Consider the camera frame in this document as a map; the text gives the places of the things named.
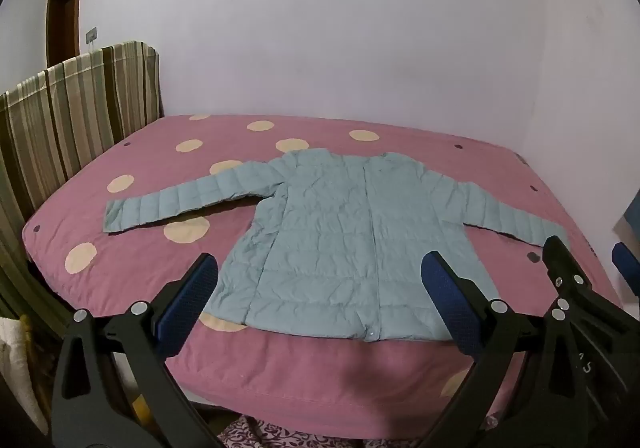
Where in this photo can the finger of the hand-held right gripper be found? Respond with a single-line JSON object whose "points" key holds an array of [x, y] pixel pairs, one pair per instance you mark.
{"points": [[567, 265], [626, 264]]}

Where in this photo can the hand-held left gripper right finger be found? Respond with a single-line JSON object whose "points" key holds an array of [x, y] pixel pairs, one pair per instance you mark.
{"points": [[450, 300]]}

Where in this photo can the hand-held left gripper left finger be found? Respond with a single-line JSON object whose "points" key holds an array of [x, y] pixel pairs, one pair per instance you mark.
{"points": [[187, 300]]}

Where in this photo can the light blue quilted jacket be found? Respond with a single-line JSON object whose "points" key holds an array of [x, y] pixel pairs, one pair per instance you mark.
{"points": [[340, 238]]}

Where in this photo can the grey blue box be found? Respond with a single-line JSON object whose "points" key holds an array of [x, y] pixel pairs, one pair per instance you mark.
{"points": [[630, 220]]}

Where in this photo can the pink dotted bed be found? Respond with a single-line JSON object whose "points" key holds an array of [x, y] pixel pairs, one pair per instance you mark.
{"points": [[145, 278]]}

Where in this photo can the yellow object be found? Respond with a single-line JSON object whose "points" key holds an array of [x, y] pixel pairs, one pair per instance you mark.
{"points": [[141, 415]]}

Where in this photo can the purple floral cloth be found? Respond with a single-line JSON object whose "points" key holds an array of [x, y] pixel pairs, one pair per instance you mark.
{"points": [[290, 435]]}

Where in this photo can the white towel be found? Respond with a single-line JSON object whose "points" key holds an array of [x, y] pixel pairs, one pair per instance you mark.
{"points": [[15, 358]]}

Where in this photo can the striped headboard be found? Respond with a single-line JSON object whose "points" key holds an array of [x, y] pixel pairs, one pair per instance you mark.
{"points": [[60, 127]]}

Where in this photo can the brown wooden door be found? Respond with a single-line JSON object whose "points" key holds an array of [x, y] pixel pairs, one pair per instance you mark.
{"points": [[64, 22]]}

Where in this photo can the wall switch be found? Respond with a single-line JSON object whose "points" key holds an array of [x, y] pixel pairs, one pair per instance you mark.
{"points": [[91, 35]]}

